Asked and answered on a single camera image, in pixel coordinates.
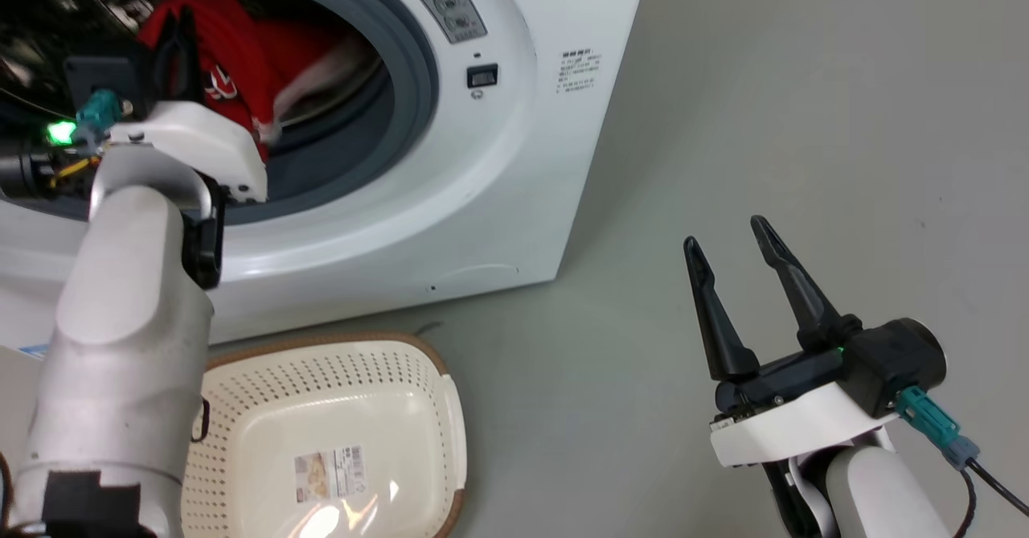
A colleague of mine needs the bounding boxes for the product label sticker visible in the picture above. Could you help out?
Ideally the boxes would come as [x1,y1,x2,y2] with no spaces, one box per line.
[293,444,370,505]

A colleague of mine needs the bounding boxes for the teal plug left gripper cable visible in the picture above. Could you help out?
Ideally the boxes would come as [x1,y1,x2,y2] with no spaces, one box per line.
[47,89,134,189]

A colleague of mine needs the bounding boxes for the white text label sticker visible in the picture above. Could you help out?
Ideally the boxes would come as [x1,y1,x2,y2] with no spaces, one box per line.
[556,47,605,96]

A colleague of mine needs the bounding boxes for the cream perforated laundry basket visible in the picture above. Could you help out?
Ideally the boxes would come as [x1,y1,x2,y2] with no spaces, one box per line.
[180,332,469,538]

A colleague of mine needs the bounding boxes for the teal plug right gripper cable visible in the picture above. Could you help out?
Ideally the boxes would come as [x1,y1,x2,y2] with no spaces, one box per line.
[895,385,1029,538]

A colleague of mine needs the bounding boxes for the white front-load washing machine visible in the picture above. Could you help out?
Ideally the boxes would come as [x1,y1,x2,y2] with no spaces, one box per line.
[0,0,654,354]

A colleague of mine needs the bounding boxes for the red garment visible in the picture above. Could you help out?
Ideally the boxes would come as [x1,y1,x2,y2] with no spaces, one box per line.
[135,0,356,162]

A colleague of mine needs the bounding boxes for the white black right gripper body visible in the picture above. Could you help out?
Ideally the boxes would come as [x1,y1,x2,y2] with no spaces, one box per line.
[709,318,949,469]

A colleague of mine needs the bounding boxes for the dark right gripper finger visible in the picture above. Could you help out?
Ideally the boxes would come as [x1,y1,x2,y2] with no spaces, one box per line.
[749,216,863,355]
[683,236,761,383]

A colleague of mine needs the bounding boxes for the white cloth garment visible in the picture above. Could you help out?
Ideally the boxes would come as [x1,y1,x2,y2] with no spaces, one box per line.
[272,35,383,135]

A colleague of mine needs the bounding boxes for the grey rubber door gasket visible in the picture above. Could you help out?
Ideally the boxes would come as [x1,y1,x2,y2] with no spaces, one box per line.
[0,0,441,227]

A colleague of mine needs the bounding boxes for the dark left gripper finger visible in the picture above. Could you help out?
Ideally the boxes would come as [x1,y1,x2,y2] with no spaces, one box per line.
[177,6,205,105]
[153,30,179,106]

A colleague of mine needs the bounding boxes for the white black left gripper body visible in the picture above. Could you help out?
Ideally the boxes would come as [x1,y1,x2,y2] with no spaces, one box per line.
[48,55,269,203]

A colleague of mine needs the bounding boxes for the teal plug gripper cable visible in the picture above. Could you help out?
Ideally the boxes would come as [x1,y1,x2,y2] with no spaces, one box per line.
[895,385,1029,538]
[47,89,134,189]

